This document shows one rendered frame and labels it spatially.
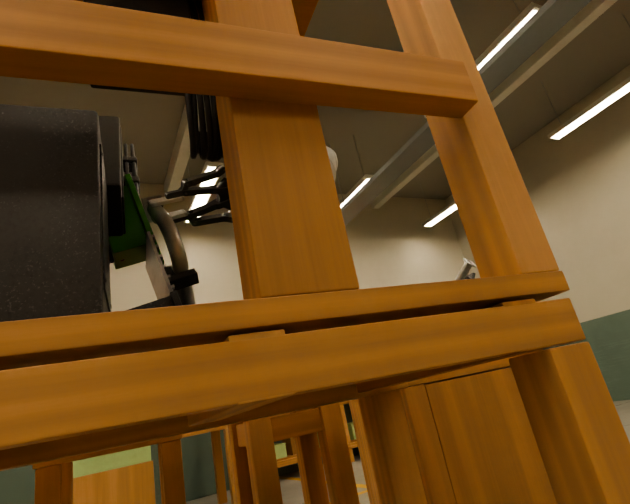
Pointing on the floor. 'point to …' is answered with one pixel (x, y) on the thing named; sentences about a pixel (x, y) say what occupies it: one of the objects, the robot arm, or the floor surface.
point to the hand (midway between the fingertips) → (167, 208)
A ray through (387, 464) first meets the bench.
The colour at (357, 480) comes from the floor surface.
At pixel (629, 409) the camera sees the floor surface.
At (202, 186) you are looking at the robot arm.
